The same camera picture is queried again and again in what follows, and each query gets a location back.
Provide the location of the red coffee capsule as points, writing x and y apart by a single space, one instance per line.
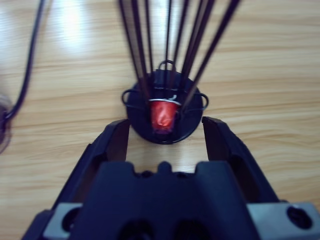
162 112

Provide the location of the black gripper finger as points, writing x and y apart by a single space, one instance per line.
105 145
230 150

